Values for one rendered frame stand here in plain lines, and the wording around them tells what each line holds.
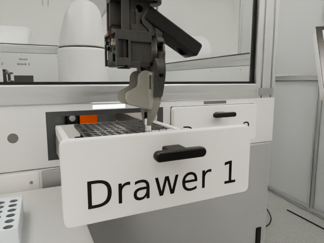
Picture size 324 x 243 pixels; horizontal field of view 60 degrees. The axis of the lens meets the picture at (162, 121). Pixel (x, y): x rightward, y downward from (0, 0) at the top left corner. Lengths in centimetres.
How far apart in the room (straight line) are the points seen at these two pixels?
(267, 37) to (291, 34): 161
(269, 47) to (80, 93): 60
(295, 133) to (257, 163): 154
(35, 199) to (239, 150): 42
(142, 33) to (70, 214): 27
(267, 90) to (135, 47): 60
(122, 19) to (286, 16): 226
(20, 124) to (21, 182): 13
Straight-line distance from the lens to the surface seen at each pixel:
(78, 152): 36
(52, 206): 60
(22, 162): 71
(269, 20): 98
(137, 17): 47
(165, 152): 35
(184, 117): 77
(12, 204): 55
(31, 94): 69
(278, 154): 267
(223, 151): 45
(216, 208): 93
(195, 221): 91
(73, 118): 105
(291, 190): 263
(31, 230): 53
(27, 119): 69
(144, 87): 46
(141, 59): 45
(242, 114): 88
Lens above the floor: 100
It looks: 8 degrees down
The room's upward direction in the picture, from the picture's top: straight up
